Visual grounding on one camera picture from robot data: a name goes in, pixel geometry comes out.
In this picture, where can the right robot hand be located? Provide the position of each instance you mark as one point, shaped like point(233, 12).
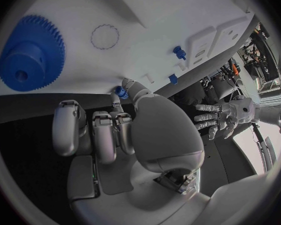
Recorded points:
point(164, 135)

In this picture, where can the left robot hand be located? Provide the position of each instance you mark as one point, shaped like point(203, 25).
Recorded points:
point(239, 110)

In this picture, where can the blue peg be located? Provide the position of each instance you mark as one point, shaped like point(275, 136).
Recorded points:
point(120, 91)

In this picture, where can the blue gear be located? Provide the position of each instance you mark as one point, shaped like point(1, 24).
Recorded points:
point(30, 60)

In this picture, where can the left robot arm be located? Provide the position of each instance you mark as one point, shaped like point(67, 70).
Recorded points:
point(270, 115)

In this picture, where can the white task board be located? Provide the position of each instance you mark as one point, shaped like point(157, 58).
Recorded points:
point(142, 41)

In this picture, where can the cluttered workshop desk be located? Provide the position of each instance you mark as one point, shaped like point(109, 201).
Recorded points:
point(255, 67)

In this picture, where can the blue block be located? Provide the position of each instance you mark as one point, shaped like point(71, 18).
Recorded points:
point(172, 79)

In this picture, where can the blue plug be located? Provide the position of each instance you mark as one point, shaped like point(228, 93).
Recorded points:
point(179, 52)

